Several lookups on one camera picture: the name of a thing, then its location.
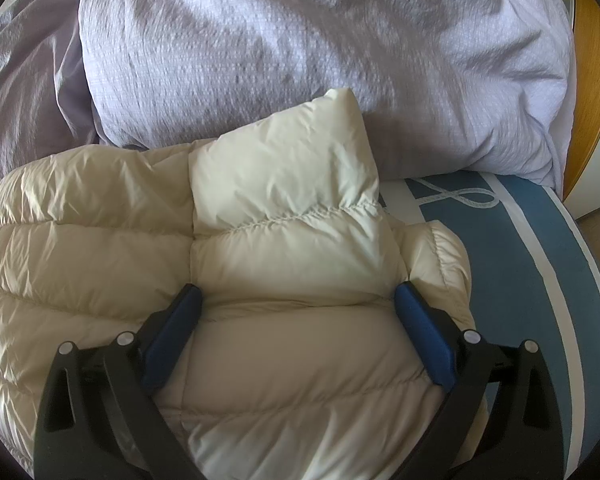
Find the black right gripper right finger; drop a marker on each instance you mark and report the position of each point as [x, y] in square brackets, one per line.
[523, 436]

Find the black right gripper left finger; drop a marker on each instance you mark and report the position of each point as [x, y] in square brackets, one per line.
[97, 419]

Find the cream quilted down jacket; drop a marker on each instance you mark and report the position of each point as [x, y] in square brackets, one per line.
[299, 367]

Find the blue white striped bed sheet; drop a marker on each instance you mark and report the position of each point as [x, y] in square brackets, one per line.
[533, 277]

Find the left lilac pillow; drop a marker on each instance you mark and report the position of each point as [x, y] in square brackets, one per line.
[45, 104]

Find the lilac pillow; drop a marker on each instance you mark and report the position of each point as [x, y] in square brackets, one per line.
[443, 85]
[45, 104]

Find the right lilac pillow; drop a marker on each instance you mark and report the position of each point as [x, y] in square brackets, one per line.
[443, 85]

